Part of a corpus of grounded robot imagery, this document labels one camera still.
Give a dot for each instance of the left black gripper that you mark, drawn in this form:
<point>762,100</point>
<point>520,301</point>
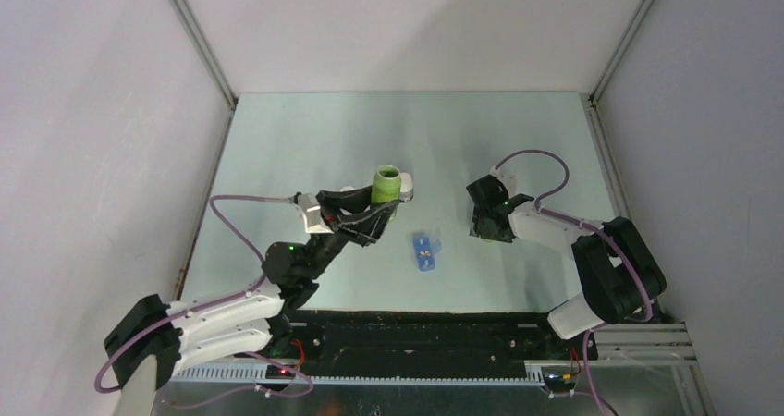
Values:
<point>361,225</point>

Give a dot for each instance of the aluminium frame post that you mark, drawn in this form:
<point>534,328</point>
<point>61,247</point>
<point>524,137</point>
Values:
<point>638,18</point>
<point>204,50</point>

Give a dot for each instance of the right control board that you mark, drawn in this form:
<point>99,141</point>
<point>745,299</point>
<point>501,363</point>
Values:
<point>560,378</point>

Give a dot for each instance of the left control board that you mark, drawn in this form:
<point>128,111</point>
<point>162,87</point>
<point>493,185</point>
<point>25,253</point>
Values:
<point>285,372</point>

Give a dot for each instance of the green pill bottle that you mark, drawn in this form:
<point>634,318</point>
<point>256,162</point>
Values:
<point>386,186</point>

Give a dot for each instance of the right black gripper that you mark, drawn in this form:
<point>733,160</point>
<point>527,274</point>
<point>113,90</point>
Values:
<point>477,227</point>

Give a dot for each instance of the control board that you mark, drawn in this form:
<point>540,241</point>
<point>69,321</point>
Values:
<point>560,378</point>
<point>285,372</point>

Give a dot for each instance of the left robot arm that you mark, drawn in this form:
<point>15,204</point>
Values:
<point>185,333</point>

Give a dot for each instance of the right aluminium frame post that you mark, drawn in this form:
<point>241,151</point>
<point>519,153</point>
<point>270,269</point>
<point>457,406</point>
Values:
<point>638,18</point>

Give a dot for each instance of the blue pill organizer box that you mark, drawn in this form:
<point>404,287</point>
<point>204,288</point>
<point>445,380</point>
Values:
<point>426,246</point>

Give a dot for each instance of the white pill bottle blue label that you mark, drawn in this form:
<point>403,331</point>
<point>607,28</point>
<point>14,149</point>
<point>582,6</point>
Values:
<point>406,191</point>

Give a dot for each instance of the left aluminium frame post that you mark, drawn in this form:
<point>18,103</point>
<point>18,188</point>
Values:
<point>204,50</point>

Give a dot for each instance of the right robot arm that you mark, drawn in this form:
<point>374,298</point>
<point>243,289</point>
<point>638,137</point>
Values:
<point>618,274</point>

